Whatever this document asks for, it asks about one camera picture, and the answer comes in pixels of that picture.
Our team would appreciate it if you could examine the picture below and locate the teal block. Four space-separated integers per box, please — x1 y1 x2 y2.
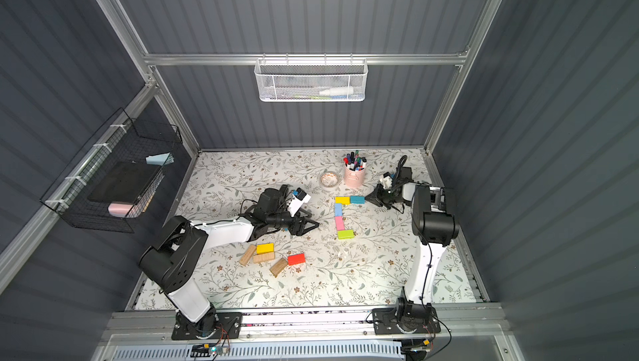
349 195 365 204

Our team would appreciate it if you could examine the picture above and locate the yellow block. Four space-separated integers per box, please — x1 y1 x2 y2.
256 243 275 254
334 196 351 205

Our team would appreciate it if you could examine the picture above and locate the pink block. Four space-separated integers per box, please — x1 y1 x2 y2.
334 215 345 231

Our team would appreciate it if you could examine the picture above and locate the lime green block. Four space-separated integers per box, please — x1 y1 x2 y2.
337 229 354 240

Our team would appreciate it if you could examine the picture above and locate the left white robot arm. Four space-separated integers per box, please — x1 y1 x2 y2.
138 184 320 341

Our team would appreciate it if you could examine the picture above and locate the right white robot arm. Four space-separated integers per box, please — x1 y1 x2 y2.
365 163 459 335

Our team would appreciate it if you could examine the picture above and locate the pink pen cup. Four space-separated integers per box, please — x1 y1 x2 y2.
344 166 366 189

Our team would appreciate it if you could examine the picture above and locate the red block lower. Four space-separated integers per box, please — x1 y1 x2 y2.
287 253 306 266

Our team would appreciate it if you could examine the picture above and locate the wooden block right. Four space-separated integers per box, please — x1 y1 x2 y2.
270 258 289 278

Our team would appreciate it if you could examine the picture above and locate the wooden block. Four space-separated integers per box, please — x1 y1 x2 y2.
252 252 276 264
270 258 289 278
239 244 257 266

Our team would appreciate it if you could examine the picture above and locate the wooden block middle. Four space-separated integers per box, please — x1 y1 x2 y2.
252 252 276 264

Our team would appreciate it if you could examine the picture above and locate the small glass dish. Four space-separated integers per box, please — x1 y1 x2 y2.
319 171 341 189

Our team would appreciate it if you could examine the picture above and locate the wooden block left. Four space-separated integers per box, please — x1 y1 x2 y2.
239 244 257 266

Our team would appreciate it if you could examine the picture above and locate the white bottle in basket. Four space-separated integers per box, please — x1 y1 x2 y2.
319 86 354 98

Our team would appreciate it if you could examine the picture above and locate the light blue box in basket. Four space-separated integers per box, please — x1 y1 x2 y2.
146 153 174 166

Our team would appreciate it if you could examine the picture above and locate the pink eraser in basket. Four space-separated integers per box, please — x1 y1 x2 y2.
108 202 134 218

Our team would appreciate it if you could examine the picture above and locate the black notebook in basket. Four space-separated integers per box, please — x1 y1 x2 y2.
88 161 161 204

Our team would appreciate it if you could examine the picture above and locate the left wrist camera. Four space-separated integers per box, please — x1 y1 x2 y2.
287 188 311 217

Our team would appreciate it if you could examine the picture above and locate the white wire mesh basket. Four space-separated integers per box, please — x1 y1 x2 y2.
254 59 369 102

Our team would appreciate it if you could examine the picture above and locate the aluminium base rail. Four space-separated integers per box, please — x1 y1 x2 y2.
99 305 450 361

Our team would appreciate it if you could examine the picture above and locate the black wire wall basket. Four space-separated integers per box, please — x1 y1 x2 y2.
41 115 182 234

